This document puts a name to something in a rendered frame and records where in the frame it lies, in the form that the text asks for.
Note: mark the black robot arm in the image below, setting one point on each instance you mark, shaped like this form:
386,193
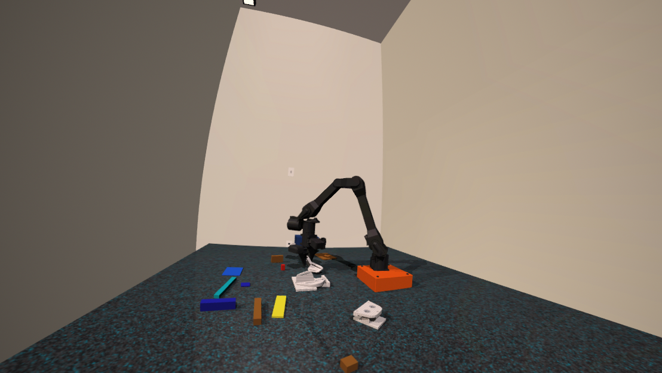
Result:
379,259

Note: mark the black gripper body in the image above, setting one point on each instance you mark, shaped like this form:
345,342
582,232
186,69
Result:
303,248

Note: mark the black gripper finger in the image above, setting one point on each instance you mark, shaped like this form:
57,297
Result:
311,253
303,257

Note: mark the teal long thin bar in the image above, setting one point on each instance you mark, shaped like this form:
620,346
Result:
225,287

